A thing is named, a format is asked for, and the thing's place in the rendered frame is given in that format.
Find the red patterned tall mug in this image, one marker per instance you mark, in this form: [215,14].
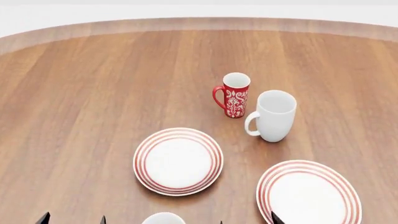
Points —
[237,100]

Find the white plate with red rings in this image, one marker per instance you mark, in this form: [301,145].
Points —
[178,161]
[306,193]

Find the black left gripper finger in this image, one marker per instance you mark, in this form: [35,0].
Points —
[44,219]
[103,220]

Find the plain white mug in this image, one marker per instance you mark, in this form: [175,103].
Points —
[275,121]

